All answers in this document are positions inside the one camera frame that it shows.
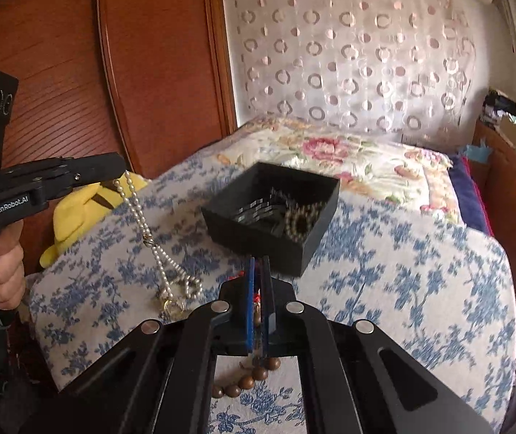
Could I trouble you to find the white pearl necklace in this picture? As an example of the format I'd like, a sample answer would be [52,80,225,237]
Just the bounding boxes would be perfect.
[113,171,204,322]

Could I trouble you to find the circle patterned wall curtain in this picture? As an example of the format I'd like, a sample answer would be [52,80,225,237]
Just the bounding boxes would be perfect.
[222,0,476,145]

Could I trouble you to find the brown wooden bead bracelet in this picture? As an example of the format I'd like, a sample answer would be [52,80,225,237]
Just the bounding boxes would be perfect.
[213,355,282,399]

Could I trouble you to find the pile of clothes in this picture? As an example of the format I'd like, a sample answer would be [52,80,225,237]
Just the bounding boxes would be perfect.
[481,90,516,125]

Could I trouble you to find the black box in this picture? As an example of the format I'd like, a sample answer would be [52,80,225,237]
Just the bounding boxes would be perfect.
[201,162,341,277]

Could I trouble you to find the wooden cabinet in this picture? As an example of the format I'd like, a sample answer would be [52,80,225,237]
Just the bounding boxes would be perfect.
[470,120,516,281]

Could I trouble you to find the dark metal bangles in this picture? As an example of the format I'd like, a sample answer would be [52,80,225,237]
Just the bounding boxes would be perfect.
[235,190,295,236]

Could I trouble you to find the dark blue blanket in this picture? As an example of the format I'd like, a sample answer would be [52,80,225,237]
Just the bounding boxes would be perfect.
[448,156,489,236]

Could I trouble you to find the blue floral bedspread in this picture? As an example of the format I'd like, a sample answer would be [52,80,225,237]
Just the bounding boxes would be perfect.
[29,149,516,434]

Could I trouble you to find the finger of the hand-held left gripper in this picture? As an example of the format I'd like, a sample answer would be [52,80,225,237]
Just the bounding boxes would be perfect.
[42,169,125,202]
[2,153,125,178]

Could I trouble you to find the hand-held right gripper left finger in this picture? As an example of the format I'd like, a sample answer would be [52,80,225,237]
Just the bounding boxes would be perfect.
[23,258,259,434]

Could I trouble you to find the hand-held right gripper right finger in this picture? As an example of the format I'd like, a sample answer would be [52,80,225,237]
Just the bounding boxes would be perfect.
[259,255,496,434]

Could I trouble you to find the dark beaded bracelet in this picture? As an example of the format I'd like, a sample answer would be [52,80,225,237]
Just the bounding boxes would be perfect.
[283,203,323,240]

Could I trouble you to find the cardboard box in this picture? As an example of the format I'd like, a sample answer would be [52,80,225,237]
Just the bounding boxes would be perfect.
[497,115,516,152]

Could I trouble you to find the yellow plush toy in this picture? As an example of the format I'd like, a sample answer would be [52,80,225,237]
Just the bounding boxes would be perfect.
[40,172,150,269]

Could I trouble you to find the pink floral quilt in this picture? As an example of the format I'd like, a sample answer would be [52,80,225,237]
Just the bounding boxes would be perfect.
[215,115,462,224]

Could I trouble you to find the teal cloth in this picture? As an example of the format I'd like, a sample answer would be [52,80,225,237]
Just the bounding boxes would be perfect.
[461,142,489,163]

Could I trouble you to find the red blanket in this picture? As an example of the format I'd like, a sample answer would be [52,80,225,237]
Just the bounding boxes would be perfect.
[463,156,496,238]

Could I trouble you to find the wooden wardrobe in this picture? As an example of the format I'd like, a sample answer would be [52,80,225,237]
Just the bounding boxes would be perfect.
[0,0,240,276]

